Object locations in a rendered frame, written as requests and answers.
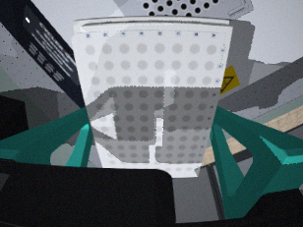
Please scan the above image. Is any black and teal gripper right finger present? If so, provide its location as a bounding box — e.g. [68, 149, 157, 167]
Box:
[210, 106, 303, 219]

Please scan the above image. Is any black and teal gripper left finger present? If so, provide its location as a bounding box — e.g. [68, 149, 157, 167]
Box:
[0, 107, 93, 167]

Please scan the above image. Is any white well pcr plate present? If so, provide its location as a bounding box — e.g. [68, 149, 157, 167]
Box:
[71, 16, 233, 178]

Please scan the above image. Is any grey lab instrument housing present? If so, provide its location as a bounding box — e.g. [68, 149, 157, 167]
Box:
[0, 0, 303, 108]

